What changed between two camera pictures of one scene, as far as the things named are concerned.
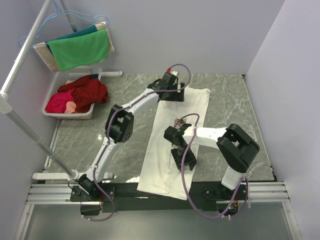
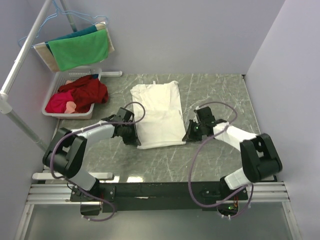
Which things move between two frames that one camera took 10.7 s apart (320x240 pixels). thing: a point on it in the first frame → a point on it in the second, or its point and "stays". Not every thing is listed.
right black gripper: (177, 159) → (190, 136)
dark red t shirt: (86, 92) stays
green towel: (81, 50) stays
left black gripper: (178, 97) → (133, 140)
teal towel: (91, 28) stays
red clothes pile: (57, 103) stays
